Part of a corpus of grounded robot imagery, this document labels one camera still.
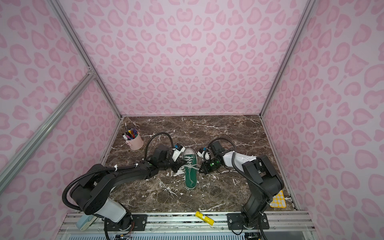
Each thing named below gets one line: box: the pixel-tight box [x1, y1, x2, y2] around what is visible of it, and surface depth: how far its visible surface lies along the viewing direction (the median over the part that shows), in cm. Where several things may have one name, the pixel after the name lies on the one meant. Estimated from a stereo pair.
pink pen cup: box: [124, 129, 144, 150], surface depth 97 cm
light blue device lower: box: [76, 213, 98, 232], surface depth 72 cm
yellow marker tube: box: [195, 211, 215, 226], surface depth 75 cm
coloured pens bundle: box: [122, 128, 139, 140], surface depth 96 cm
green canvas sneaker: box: [183, 147, 198, 190], surface depth 89 cm
